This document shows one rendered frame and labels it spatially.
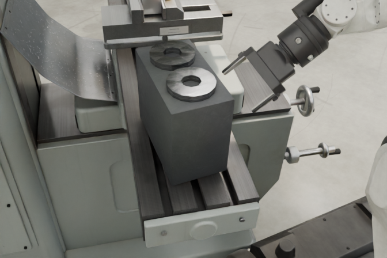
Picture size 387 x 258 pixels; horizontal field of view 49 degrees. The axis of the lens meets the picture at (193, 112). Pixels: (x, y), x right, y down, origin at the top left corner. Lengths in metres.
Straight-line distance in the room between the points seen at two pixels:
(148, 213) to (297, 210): 1.32
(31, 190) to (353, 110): 1.92
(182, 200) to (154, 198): 0.06
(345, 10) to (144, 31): 0.58
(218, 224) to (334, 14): 0.46
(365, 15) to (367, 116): 1.72
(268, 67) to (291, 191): 1.27
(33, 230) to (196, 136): 0.83
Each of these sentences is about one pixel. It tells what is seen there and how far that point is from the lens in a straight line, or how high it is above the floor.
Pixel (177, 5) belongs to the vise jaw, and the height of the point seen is 1.05.
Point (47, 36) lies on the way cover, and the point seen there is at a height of 0.97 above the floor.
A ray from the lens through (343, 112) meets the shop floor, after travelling 2.64.
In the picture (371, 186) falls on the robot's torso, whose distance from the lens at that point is 0.92.
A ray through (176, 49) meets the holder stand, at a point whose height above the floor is 1.14.
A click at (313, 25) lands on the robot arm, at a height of 1.18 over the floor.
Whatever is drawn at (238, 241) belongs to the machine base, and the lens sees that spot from 1.66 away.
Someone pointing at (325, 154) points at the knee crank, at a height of 0.53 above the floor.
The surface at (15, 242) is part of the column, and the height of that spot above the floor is 0.40.
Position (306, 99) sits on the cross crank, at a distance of 1.56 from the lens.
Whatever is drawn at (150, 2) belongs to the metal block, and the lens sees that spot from 1.22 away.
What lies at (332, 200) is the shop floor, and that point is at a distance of 2.14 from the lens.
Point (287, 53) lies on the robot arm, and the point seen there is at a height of 1.12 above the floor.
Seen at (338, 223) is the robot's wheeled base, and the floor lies 0.59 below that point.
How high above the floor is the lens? 1.59
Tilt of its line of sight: 41 degrees down
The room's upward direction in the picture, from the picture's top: 2 degrees clockwise
